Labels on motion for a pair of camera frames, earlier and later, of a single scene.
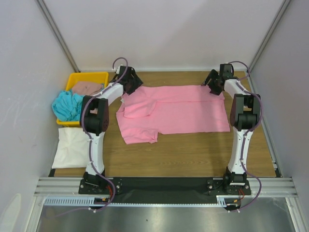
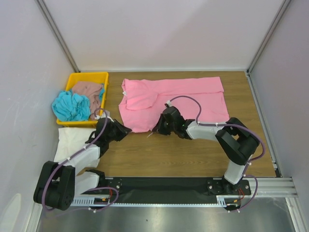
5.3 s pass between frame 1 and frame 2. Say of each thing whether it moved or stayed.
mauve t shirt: stayed
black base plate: stayed
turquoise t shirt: stayed
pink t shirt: moved
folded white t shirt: stayed
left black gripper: moved
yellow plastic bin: stayed
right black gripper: moved
